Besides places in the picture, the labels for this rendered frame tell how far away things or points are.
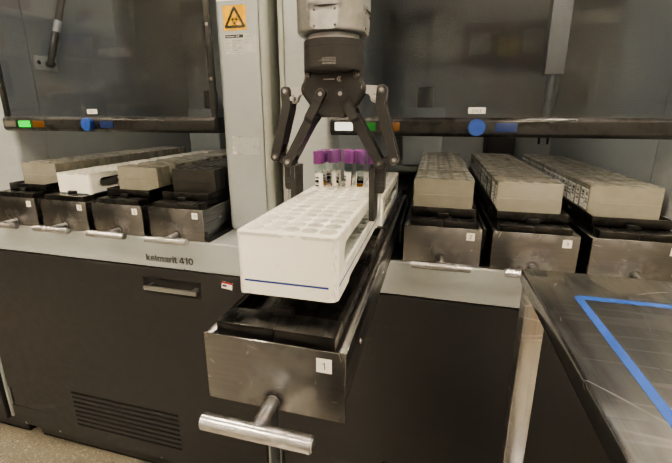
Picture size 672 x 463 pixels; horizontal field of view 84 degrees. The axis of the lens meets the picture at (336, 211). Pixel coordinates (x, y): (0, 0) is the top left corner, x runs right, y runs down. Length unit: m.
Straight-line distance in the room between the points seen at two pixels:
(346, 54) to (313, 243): 0.24
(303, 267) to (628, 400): 0.25
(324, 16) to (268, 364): 0.37
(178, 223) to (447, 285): 0.57
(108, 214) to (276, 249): 0.69
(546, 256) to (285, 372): 0.51
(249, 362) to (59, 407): 1.10
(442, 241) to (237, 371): 0.44
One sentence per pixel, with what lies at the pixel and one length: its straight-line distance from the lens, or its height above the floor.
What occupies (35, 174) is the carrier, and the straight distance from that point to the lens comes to 1.26.
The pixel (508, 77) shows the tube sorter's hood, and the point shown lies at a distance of 0.76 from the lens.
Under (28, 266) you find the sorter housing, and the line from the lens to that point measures 1.25.
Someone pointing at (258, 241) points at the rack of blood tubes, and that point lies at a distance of 0.36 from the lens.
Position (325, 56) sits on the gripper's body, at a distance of 0.47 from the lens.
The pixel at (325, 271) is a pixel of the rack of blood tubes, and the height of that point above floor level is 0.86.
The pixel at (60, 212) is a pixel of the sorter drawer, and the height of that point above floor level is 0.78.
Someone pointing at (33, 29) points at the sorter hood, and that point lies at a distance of 1.20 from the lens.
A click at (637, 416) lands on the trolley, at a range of 0.33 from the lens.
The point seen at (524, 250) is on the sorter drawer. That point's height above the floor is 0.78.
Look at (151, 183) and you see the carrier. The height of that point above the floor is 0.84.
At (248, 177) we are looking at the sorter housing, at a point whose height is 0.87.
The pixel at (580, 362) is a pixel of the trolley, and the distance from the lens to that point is 0.36.
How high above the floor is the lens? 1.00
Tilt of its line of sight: 14 degrees down
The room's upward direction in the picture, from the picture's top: straight up
